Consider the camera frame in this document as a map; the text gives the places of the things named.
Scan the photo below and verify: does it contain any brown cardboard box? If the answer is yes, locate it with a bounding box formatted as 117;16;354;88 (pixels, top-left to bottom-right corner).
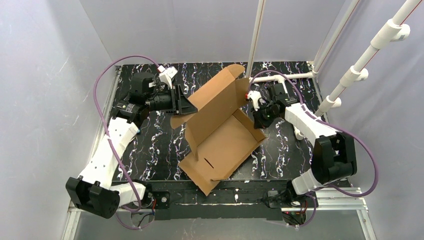
170;64;266;196

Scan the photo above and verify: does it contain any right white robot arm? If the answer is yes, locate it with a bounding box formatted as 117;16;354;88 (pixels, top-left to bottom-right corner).
246;83;357;198

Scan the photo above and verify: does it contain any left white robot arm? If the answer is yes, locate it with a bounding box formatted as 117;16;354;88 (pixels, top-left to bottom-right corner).
65;67;198;219

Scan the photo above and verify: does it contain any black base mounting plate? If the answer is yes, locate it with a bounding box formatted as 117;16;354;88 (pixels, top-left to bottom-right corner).
145;180;318;221

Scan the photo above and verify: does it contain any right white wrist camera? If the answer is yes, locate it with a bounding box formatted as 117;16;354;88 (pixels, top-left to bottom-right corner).
245;90;266;112

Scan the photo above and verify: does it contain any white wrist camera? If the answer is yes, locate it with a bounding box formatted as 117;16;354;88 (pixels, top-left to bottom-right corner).
245;90;266;112
157;65;178;89

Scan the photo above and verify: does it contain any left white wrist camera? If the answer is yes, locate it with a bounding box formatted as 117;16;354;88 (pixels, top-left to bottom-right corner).
157;65;178;89

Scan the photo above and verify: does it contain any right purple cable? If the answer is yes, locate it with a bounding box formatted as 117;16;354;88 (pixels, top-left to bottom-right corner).
246;69;380;227

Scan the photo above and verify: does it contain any purple cable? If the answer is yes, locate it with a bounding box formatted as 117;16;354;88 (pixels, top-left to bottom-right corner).
246;69;380;227
92;54;163;231

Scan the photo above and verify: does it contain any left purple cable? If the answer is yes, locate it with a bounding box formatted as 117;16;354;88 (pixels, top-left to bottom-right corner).
92;54;163;231

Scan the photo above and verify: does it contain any aluminium rail frame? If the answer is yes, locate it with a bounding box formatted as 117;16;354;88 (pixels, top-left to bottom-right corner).
65;64;361;219

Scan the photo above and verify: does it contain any white PVC pipe frame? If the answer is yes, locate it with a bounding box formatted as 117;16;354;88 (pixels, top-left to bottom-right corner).
246;0;421;117

